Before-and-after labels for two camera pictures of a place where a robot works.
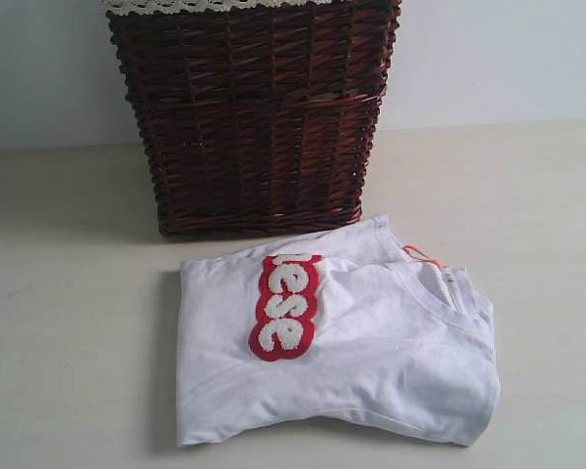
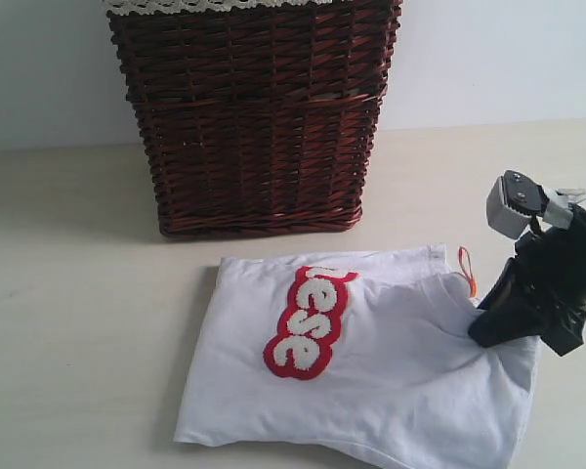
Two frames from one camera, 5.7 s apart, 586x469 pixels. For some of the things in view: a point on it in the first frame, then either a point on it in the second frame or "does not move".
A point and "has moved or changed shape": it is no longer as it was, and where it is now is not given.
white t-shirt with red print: [345, 324] has moved or changed shape
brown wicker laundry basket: [257, 121] does not move
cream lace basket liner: [118, 8] does not move
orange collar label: [408, 247] → [472, 282]
